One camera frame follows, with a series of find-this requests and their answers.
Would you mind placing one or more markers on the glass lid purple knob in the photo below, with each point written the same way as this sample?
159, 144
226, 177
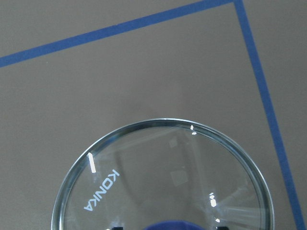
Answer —
164, 174

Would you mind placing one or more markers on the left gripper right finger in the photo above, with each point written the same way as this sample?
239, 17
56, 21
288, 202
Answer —
221, 228

